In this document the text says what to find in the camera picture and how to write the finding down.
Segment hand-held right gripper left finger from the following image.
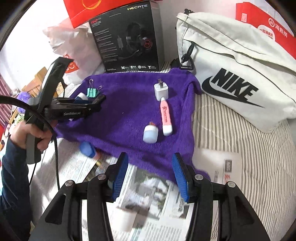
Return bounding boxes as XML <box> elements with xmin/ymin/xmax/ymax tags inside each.
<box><xmin>29</xmin><ymin>152</ymin><xmax>129</xmax><ymax>241</ymax></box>

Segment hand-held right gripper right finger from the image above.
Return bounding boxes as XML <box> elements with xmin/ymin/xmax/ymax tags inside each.
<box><xmin>171</xmin><ymin>152</ymin><xmax>271</xmax><ymax>241</ymax></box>

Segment mint green binder clip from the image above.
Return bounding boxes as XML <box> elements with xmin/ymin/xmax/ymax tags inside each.
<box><xmin>86</xmin><ymin>79</ymin><xmax>104</xmax><ymax>98</ymax></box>

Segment white and blue bottle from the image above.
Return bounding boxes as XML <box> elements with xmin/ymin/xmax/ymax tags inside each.
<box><xmin>73</xmin><ymin>92</ymin><xmax>90</xmax><ymax>103</ymax></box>

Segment small pale blue bottle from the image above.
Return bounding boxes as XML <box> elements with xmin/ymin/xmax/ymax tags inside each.
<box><xmin>143</xmin><ymin>122</ymin><xmax>159</xmax><ymax>143</ymax></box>

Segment pink highlighter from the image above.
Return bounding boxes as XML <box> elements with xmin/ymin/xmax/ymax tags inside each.
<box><xmin>160</xmin><ymin>97</ymin><xmax>173</xmax><ymax>136</ymax></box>

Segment white charger plug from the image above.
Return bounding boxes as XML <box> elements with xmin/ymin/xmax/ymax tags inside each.
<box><xmin>154</xmin><ymin>79</ymin><xmax>169</xmax><ymax>101</ymax></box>

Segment person's left forearm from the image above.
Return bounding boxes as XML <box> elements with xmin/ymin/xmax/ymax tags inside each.
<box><xmin>0</xmin><ymin>138</ymin><xmax>33</xmax><ymax>241</ymax></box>

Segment person's left hand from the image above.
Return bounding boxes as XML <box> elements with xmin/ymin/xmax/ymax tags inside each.
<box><xmin>10</xmin><ymin>119</ymin><xmax>58</xmax><ymax>152</ymax></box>

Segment wooden nightstand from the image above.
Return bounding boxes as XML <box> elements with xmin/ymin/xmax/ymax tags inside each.
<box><xmin>22</xmin><ymin>67</ymin><xmax>66</xmax><ymax>99</ymax></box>

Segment black and gold tube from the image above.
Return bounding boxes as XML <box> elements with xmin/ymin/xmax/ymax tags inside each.
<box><xmin>94</xmin><ymin>158</ymin><xmax>109</xmax><ymax>169</ymax></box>

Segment purple fuzzy object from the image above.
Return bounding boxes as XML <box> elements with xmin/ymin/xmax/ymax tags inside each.
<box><xmin>17</xmin><ymin>91</ymin><xmax>32</xmax><ymax>114</ymax></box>

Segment purple towel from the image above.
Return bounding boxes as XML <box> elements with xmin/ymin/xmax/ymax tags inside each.
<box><xmin>54</xmin><ymin>68</ymin><xmax>211</xmax><ymax>183</ymax></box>

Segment white printed paper slip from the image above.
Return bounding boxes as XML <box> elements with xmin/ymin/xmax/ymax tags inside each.
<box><xmin>198</xmin><ymin>148</ymin><xmax>242</xmax><ymax>186</ymax></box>

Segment blue capped small bottle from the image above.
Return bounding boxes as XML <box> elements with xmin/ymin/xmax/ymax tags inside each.
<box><xmin>79</xmin><ymin>141</ymin><xmax>100</xmax><ymax>159</ymax></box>

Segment newspaper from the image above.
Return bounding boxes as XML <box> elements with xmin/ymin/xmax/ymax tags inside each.
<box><xmin>30</xmin><ymin>137</ymin><xmax>220</xmax><ymax>241</ymax></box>

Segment small white block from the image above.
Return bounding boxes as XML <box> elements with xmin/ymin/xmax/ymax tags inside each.
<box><xmin>120</xmin><ymin>210</ymin><xmax>137</xmax><ymax>232</ymax></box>

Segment red striped cloth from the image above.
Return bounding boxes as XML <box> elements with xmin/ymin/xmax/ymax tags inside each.
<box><xmin>0</xmin><ymin>74</ymin><xmax>13</xmax><ymax>126</ymax></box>

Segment white plastic shopping bag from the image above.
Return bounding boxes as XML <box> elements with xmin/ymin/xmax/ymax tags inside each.
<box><xmin>43</xmin><ymin>23</ymin><xmax>107</xmax><ymax>86</ymax></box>

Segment black headphone box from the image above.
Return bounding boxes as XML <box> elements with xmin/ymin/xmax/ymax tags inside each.
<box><xmin>89</xmin><ymin>1</ymin><xmax>165</xmax><ymax>73</ymax></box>

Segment striped bedsheet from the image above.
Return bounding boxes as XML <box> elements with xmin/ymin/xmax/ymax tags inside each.
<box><xmin>162</xmin><ymin>61</ymin><xmax>292</xmax><ymax>241</ymax></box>

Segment red gift bag gold print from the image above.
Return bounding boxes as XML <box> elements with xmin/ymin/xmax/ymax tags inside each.
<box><xmin>63</xmin><ymin>0</ymin><xmax>160</xmax><ymax>28</ymax></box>

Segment white sling bag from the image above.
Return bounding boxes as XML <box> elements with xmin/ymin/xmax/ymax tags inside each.
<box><xmin>175</xmin><ymin>9</ymin><xmax>296</xmax><ymax>133</ymax></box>

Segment small red paper bag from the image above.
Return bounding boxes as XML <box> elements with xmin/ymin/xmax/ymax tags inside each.
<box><xmin>235</xmin><ymin>2</ymin><xmax>296</xmax><ymax>59</ymax></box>

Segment black cable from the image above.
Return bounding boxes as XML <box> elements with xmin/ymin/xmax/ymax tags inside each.
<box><xmin>0</xmin><ymin>95</ymin><xmax>61</xmax><ymax>188</ymax></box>

